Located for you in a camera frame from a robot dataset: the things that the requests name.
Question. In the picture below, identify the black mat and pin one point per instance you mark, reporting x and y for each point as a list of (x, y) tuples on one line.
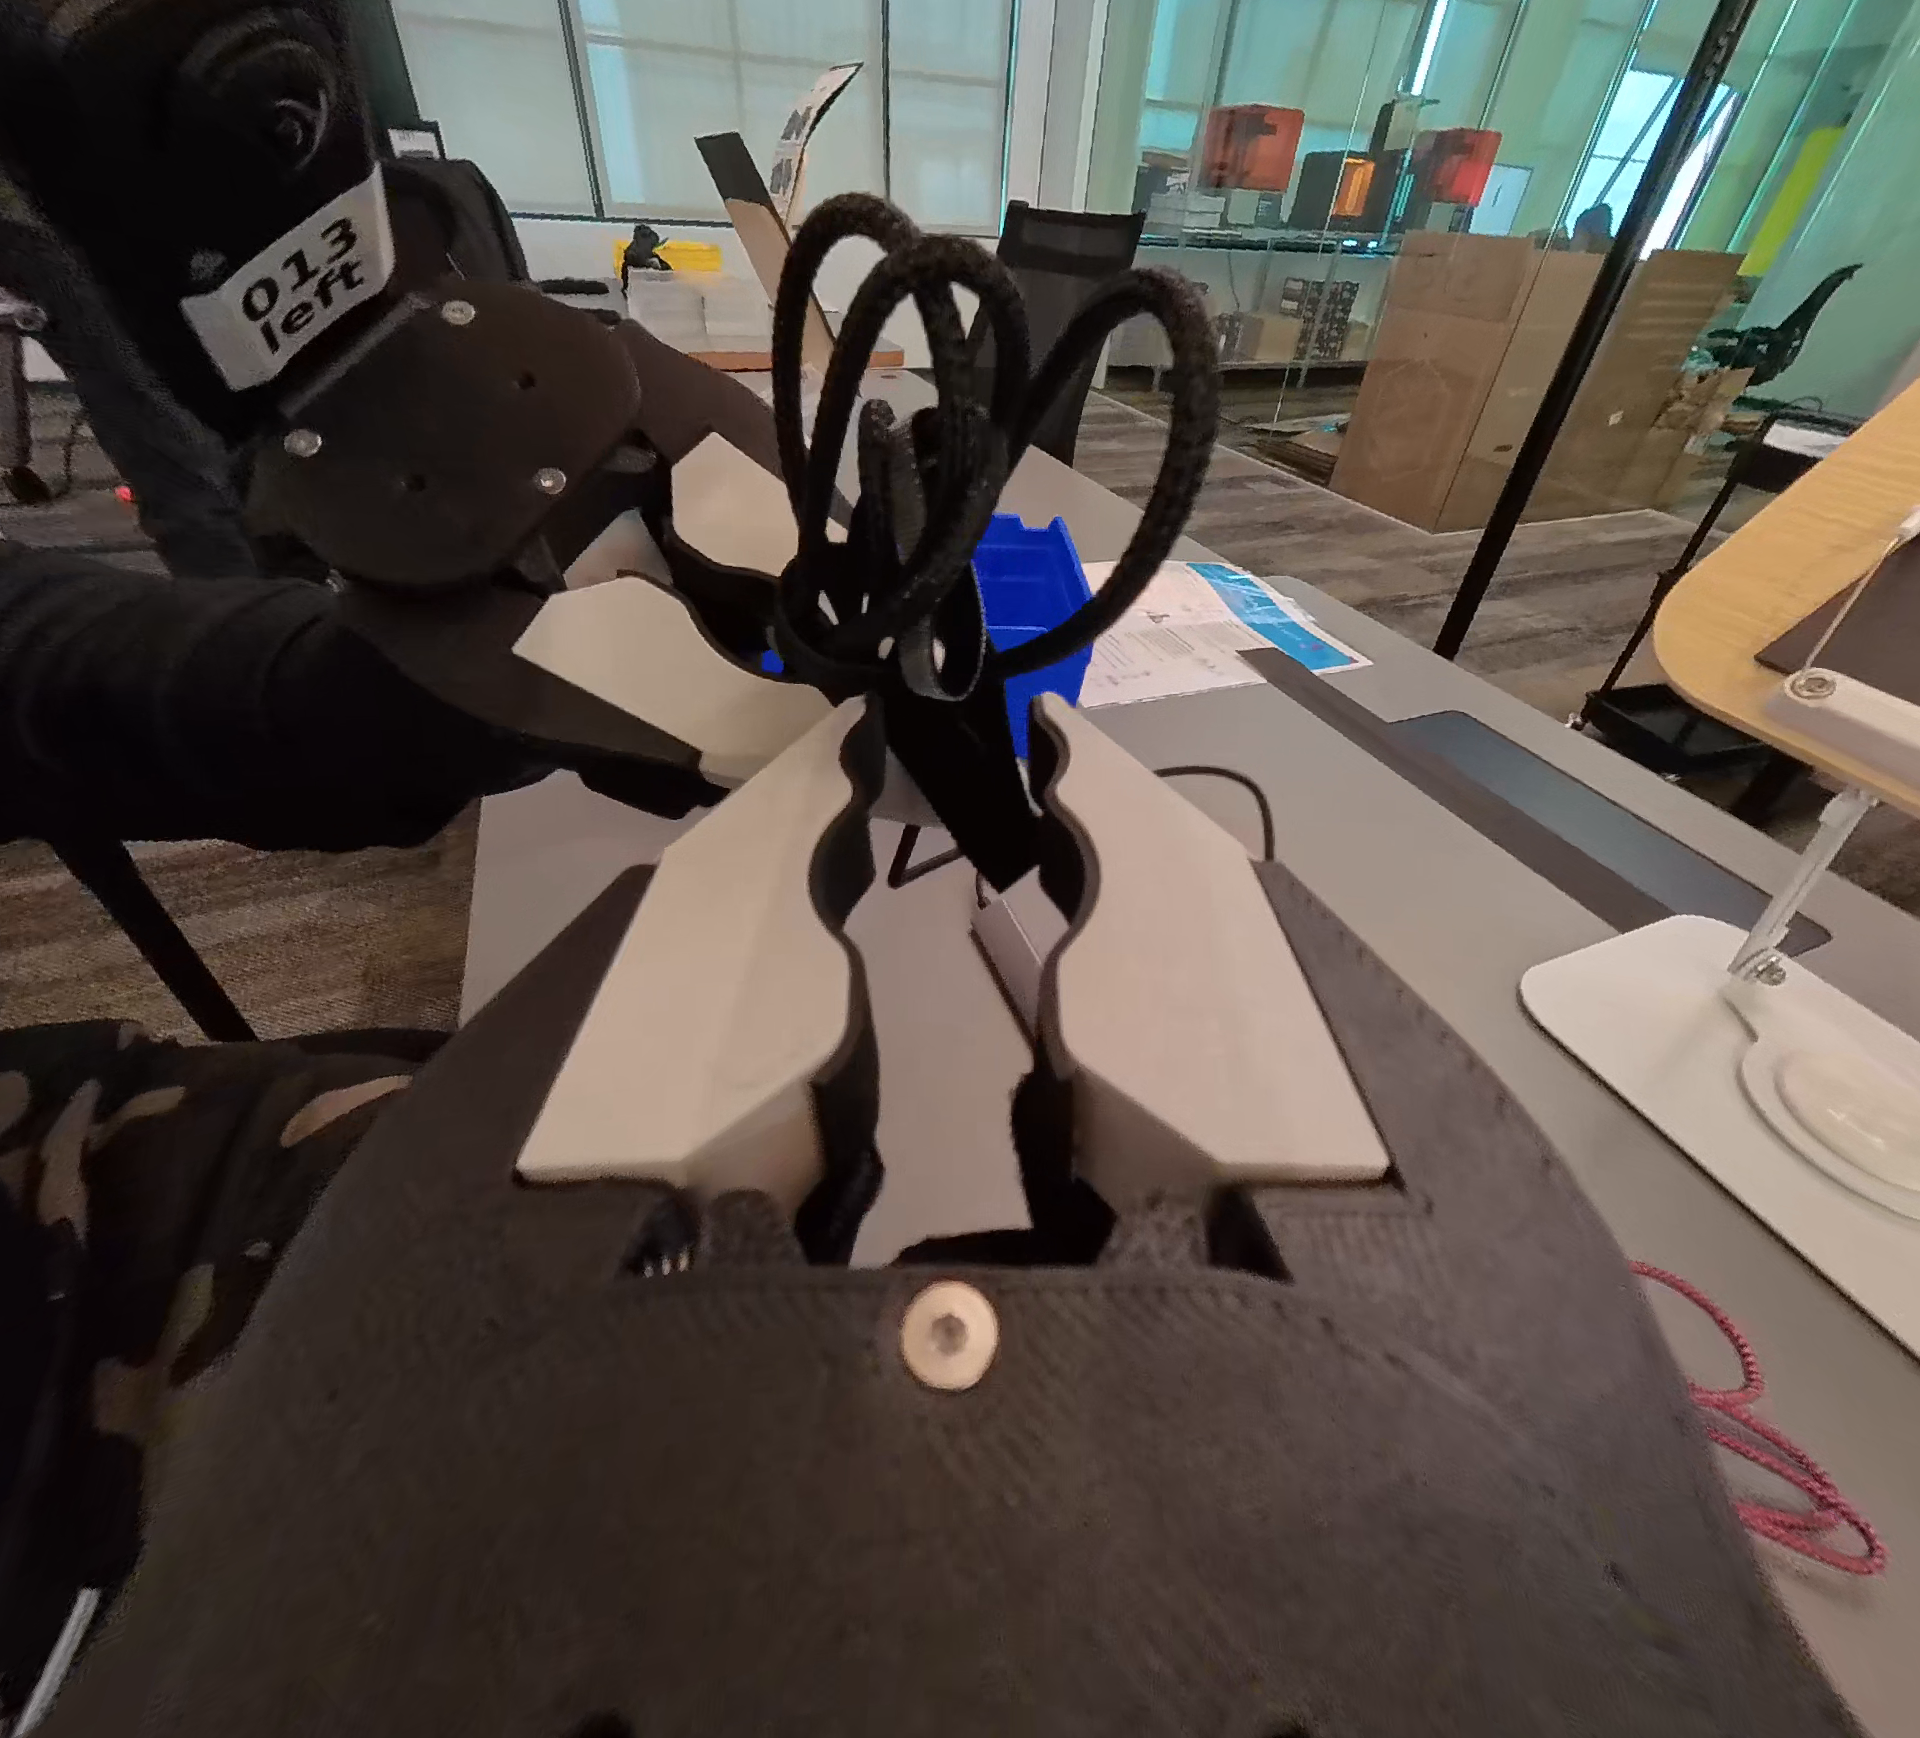
[(1875, 637)]

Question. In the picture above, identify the camouflage pants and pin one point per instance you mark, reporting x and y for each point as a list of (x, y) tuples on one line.
[(150, 1168)]

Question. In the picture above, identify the black office chair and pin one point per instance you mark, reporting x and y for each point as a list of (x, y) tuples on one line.
[(1073, 313)]

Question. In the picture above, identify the black floor pole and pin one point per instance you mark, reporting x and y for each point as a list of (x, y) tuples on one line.
[(1634, 222)]

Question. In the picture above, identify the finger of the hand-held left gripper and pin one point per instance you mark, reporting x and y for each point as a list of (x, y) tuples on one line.
[(729, 508), (630, 659)]

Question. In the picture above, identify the blue bin with white label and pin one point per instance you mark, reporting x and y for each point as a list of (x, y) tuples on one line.
[(1034, 598)]

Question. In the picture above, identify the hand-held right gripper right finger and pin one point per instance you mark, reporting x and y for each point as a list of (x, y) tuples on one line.
[(1215, 1033)]

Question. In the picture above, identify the grey usb hub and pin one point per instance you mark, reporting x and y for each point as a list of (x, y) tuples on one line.
[(1008, 958)]

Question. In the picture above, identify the wooden board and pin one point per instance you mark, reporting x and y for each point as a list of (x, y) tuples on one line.
[(1770, 568)]

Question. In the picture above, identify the printed paper sheet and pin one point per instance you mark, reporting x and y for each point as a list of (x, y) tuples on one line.
[(1201, 642)]

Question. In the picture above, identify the person's left forearm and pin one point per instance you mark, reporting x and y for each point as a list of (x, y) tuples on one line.
[(180, 703)]

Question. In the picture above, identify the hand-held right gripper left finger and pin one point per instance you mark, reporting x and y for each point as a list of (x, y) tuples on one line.
[(690, 1033)]

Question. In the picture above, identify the large cardboard box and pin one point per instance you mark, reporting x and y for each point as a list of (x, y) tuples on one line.
[(1501, 389)]

